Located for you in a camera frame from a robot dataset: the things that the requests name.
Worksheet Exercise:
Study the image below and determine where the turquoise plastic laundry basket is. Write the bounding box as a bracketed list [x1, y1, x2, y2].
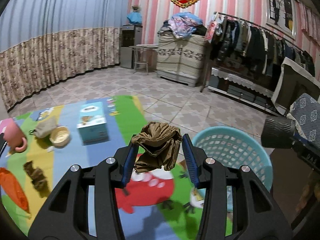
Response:
[191, 126, 274, 193]

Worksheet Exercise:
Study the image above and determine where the low tv cabinet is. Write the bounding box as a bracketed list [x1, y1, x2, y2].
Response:
[207, 67, 280, 116]

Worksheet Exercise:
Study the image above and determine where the small folding table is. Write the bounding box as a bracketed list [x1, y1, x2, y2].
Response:
[130, 44, 158, 75]

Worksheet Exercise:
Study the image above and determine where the blue floral lace cloth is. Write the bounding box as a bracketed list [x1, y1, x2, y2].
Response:
[286, 93, 320, 147]

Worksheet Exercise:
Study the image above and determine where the water dispenser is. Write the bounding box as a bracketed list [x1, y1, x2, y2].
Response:
[120, 24, 143, 69]

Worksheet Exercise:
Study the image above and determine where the orange plastic bag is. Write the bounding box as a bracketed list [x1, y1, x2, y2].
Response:
[0, 167, 30, 214]

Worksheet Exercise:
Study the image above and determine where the grey cloth pouch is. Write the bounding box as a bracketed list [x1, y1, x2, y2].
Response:
[29, 116, 57, 139]

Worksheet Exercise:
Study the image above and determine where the clothes rack with garments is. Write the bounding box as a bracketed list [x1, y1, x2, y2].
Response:
[205, 12, 316, 91]

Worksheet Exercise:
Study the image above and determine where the cabinet with patterned cover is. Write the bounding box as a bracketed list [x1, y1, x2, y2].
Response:
[156, 32, 206, 87]

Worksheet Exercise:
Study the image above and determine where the pile of folded bedding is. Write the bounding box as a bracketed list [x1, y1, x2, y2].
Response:
[157, 12, 207, 39]

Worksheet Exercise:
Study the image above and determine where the brown paper scrap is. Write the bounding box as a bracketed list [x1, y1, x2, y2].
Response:
[23, 161, 48, 192]

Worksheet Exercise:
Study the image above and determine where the light blue tissue box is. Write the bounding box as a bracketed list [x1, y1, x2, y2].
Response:
[76, 101, 108, 145]

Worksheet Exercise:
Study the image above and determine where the television with cloth cover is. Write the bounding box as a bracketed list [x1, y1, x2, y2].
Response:
[271, 57, 319, 115]

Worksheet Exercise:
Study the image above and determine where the blue covered plant pot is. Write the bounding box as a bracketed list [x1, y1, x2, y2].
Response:
[126, 5, 142, 25]

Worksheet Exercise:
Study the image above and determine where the framed wedding photo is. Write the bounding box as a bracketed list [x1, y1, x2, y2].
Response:
[266, 0, 297, 40]

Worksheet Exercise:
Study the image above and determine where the colourful cartoon play mat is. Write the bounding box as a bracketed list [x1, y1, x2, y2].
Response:
[1, 95, 203, 239]

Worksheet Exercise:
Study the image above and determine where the blue and floral curtain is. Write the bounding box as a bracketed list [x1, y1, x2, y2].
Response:
[1, 0, 129, 109]

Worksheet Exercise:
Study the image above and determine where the pink mug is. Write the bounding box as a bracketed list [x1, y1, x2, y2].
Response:
[3, 118, 27, 153]

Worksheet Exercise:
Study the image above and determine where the brown paper bag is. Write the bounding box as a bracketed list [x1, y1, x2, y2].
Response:
[131, 121, 182, 173]

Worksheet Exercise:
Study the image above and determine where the cream round bowl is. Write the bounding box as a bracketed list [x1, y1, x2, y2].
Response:
[49, 126, 71, 148]

